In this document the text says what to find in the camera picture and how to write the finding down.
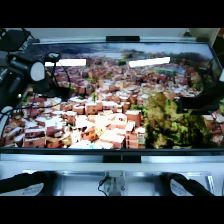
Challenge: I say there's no black cable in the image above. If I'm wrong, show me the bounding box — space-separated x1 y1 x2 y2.
43 51 72 98
96 175 112 197

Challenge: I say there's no silver frame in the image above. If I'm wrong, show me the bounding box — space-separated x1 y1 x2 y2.
0 151 224 197

